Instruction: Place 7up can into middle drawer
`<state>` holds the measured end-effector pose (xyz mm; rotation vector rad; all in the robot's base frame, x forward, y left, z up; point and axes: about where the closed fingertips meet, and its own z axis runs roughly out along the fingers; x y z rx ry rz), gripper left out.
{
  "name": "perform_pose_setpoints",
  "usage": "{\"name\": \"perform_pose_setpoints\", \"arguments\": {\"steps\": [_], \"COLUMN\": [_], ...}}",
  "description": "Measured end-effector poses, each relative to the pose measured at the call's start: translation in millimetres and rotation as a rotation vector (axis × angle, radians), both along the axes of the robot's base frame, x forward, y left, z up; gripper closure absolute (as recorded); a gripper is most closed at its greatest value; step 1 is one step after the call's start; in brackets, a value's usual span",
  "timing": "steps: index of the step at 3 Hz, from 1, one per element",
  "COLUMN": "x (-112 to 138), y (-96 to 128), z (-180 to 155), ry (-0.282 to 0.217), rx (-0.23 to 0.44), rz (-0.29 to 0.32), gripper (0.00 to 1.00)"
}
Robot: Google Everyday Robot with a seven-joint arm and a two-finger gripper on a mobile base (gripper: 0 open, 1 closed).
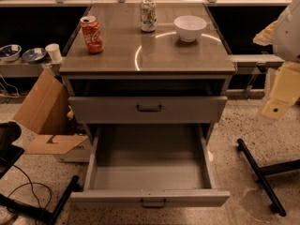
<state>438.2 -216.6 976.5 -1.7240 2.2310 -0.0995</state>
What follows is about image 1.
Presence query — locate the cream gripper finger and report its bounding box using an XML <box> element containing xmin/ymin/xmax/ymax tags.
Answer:
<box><xmin>262</xmin><ymin>62</ymin><xmax>300</xmax><ymax>120</ymax></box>

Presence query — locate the green white 7up can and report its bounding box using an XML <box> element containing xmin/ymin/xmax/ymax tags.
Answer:
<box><xmin>140</xmin><ymin>0</ymin><xmax>157</xmax><ymax>32</ymax></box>

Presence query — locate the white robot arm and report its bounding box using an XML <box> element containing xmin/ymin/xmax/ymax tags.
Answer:
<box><xmin>253</xmin><ymin>0</ymin><xmax>300</xmax><ymax>120</ymax></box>

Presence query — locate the grey drawer cabinet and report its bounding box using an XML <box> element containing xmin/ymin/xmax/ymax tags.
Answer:
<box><xmin>60</xmin><ymin>3</ymin><xmax>236</xmax><ymax>137</ymax></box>

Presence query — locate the open middle drawer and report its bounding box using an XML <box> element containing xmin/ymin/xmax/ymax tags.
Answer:
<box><xmin>71</xmin><ymin>125</ymin><xmax>230</xmax><ymax>209</ymax></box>

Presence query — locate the upper grey drawer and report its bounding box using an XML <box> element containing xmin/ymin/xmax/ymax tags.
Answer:
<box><xmin>68</xmin><ymin>97</ymin><xmax>227</xmax><ymax>124</ymax></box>

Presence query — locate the orange coca-cola can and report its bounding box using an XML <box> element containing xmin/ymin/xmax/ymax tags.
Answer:
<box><xmin>80</xmin><ymin>15</ymin><xmax>103</xmax><ymax>54</ymax></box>

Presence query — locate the black stand leg right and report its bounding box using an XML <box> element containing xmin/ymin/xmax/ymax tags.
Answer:
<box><xmin>237</xmin><ymin>139</ymin><xmax>300</xmax><ymax>217</ymax></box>

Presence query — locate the black stand leg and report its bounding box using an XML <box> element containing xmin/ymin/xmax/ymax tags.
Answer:
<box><xmin>237</xmin><ymin>139</ymin><xmax>300</xmax><ymax>217</ymax></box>
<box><xmin>0</xmin><ymin>174</ymin><xmax>81</xmax><ymax>225</ymax></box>

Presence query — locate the white bowl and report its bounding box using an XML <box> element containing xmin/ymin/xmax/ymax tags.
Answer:
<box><xmin>174</xmin><ymin>15</ymin><xmax>206</xmax><ymax>42</ymax></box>

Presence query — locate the white paper cup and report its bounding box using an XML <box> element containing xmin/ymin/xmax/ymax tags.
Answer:
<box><xmin>45</xmin><ymin>43</ymin><xmax>62</xmax><ymax>64</ymax></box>

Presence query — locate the brown cardboard box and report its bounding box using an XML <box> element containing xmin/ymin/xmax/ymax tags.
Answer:
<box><xmin>14</xmin><ymin>70</ymin><xmax>92</xmax><ymax>162</ymax></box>

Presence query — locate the blue patterned bowl right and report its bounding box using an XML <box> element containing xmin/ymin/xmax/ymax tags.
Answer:
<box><xmin>22</xmin><ymin>48</ymin><xmax>47</xmax><ymax>64</ymax></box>

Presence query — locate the blue patterned bowl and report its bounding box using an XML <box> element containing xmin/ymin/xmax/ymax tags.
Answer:
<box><xmin>22</xmin><ymin>48</ymin><xmax>47</xmax><ymax>64</ymax></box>
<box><xmin>0</xmin><ymin>44</ymin><xmax>22</xmax><ymax>62</ymax></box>

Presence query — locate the blue patterned bowl left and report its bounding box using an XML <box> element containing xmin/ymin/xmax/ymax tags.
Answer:
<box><xmin>0</xmin><ymin>44</ymin><xmax>22</xmax><ymax>62</ymax></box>

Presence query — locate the black chair seat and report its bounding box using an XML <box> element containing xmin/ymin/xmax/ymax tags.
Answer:
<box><xmin>0</xmin><ymin>121</ymin><xmax>24</xmax><ymax>179</ymax></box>

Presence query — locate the black stand leg left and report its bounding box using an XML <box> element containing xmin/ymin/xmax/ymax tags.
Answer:
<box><xmin>0</xmin><ymin>174</ymin><xmax>81</xmax><ymax>225</ymax></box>

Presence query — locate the black cable on floor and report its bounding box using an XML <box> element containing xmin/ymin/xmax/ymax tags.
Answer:
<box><xmin>6</xmin><ymin>164</ymin><xmax>53</xmax><ymax>214</ymax></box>

